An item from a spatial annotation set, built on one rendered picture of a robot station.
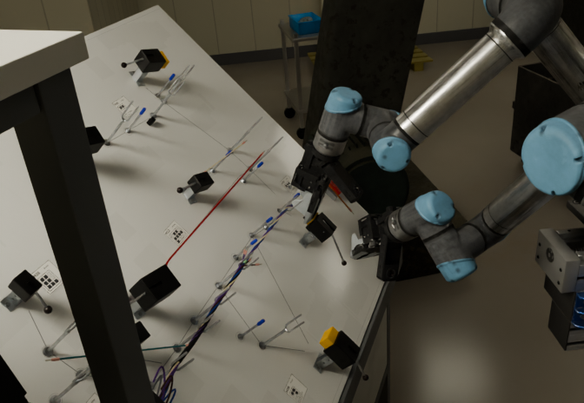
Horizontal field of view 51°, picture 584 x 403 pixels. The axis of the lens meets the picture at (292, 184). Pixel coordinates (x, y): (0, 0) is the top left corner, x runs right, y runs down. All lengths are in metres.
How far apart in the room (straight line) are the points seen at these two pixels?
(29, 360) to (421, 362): 1.96
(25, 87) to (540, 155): 0.82
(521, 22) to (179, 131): 0.83
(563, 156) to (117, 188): 0.87
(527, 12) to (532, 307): 2.06
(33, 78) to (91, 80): 1.11
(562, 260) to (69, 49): 1.24
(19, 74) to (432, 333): 2.63
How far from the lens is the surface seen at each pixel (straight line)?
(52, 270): 1.20
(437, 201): 1.32
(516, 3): 1.29
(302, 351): 1.44
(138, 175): 1.41
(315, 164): 1.48
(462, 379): 2.74
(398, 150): 1.27
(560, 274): 1.52
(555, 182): 1.06
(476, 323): 3.00
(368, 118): 1.40
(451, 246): 1.34
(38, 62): 0.44
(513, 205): 1.34
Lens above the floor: 1.95
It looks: 28 degrees down
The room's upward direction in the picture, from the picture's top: 5 degrees counter-clockwise
